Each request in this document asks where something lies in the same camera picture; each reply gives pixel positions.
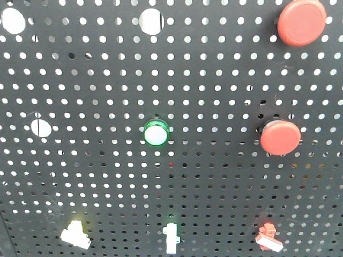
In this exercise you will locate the green round push button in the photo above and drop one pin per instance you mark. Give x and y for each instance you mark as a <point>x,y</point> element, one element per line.
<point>156,132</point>

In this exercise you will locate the black perforated pegboard panel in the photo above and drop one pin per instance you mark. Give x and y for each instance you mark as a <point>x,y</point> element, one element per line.
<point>80,82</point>

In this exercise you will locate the lower red mushroom button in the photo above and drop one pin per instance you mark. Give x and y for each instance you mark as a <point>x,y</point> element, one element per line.
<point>280,137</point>

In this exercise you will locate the red mushroom button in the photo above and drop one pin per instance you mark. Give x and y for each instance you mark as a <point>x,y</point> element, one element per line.
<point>301,22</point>
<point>280,137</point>

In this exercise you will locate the upper red mushroom button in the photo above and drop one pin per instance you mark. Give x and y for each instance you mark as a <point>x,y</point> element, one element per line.
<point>301,22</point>

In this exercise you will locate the green white toggle switch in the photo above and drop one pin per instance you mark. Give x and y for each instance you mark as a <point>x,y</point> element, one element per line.
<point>172,239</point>

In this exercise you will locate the yellow white toggle switch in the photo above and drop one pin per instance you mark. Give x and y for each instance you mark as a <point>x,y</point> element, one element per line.
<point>75,236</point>

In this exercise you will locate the red white toggle switch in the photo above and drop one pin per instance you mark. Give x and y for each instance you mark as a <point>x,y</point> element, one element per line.
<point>266,238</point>

